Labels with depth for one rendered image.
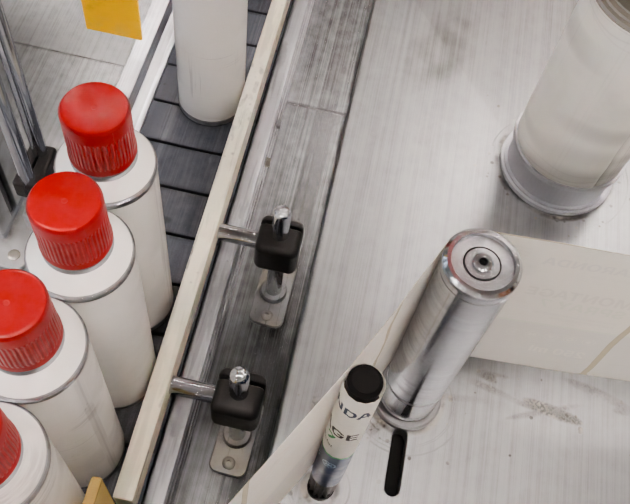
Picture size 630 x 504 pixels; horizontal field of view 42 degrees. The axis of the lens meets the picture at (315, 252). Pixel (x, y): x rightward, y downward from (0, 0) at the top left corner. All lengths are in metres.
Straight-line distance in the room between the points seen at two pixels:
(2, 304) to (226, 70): 0.30
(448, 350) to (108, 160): 0.20
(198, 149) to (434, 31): 0.24
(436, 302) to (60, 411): 0.18
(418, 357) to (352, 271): 0.15
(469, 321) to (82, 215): 0.18
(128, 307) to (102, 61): 0.38
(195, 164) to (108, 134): 0.24
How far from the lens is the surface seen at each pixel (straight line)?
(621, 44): 0.53
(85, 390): 0.40
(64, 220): 0.36
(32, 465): 0.37
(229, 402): 0.50
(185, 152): 0.63
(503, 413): 0.57
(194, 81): 0.61
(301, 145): 0.70
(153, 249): 0.47
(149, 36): 0.60
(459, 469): 0.55
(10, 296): 0.35
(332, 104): 0.73
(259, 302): 0.62
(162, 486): 0.53
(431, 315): 0.41
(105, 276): 0.39
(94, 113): 0.40
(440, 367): 0.45
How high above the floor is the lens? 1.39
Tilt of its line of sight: 60 degrees down
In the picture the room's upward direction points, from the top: 11 degrees clockwise
